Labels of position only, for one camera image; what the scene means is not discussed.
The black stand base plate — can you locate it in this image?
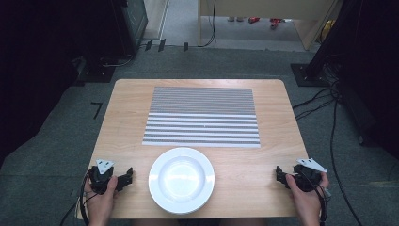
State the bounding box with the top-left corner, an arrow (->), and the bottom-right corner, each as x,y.
76,60 -> 117,85
290,62 -> 332,88

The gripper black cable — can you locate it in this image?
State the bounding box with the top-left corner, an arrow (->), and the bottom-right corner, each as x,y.
59,170 -> 97,226
313,183 -> 330,226

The person's left hand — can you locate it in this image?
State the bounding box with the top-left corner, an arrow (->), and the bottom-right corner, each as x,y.
84,175 -> 120,220

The light wooden desk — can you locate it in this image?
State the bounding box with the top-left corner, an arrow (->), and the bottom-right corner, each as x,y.
197,0 -> 344,52

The yellow object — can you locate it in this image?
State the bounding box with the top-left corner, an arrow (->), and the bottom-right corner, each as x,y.
319,19 -> 337,44

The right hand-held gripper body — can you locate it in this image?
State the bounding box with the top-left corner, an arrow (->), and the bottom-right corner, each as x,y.
293,157 -> 329,193

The long black floor cable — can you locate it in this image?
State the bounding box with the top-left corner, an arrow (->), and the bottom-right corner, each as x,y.
328,93 -> 365,226

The person's right hand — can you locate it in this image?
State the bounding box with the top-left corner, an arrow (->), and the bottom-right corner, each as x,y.
284,171 -> 331,219

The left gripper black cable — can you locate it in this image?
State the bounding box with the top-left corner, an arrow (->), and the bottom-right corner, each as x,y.
59,170 -> 97,226

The black hanging cable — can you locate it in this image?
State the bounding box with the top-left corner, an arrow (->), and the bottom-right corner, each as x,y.
198,0 -> 218,49

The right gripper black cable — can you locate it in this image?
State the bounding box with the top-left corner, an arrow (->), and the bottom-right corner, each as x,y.
313,183 -> 330,226

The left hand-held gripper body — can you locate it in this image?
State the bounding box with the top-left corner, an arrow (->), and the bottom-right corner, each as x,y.
88,158 -> 120,195

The white plate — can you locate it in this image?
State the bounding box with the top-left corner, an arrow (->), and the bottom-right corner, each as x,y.
148,146 -> 216,216

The black cabinet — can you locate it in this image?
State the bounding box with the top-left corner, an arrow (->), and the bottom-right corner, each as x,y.
111,0 -> 149,59

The black metal stand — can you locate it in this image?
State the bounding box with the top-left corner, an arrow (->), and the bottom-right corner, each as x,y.
305,0 -> 359,81

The grey striped placemat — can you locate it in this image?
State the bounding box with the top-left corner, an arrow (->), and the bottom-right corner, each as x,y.
141,86 -> 262,149

